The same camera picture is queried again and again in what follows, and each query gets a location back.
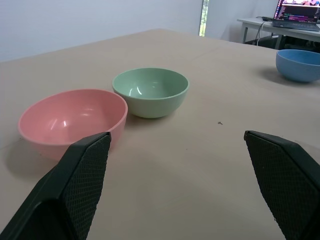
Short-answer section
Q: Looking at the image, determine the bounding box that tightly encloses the grey side table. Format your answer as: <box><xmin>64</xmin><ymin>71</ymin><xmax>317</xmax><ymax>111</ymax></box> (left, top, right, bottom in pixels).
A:
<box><xmin>236</xmin><ymin>16</ymin><xmax>320</xmax><ymax>51</ymax></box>

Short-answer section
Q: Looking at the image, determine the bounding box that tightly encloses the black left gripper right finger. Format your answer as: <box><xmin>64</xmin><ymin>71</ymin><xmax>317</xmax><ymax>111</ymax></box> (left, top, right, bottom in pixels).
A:
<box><xmin>243</xmin><ymin>130</ymin><xmax>320</xmax><ymax>240</ymax></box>

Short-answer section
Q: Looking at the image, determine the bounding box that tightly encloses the white cable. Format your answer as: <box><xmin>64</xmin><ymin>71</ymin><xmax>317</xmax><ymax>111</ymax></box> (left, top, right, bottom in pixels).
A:
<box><xmin>255</xmin><ymin>20</ymin><xmax>273</xmax><ymax>47</ymax></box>

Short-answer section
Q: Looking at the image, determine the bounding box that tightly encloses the pink plastic bowl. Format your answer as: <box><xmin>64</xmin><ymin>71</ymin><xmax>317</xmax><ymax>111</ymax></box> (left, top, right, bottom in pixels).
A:
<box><xmin>17</xmin><ymin>88</ymin><xmax>129</xmax><ymax>161</ymax></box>

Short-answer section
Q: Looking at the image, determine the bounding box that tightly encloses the open black laptop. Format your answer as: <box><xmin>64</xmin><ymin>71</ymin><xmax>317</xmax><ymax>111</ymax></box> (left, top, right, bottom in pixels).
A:
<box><xmin>271</xmin><ymin>0</ymin><xmax>320</xmax><ymax>32</ymax></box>

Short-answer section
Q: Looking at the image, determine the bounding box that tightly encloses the blue plastic bowl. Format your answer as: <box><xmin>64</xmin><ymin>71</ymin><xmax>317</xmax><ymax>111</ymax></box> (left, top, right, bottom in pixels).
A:
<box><xmin>275</xmin><ymin>48</ymin><xmax>320</xmax><ymax>84</ymax></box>

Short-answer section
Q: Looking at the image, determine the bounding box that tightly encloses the green plastic bowl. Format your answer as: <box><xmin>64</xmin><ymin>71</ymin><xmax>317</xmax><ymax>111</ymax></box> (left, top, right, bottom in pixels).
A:
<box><xmin>111</xmin><ymin>67</ymin><xmax>190</xmax><ymax>119</ymax></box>

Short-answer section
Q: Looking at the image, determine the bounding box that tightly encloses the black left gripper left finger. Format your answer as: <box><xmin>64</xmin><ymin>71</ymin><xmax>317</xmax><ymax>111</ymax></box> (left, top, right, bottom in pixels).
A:
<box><xmin>0</xmin><ymin>131</ymin><xmax>112</xmax><ymax>240</ymax></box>

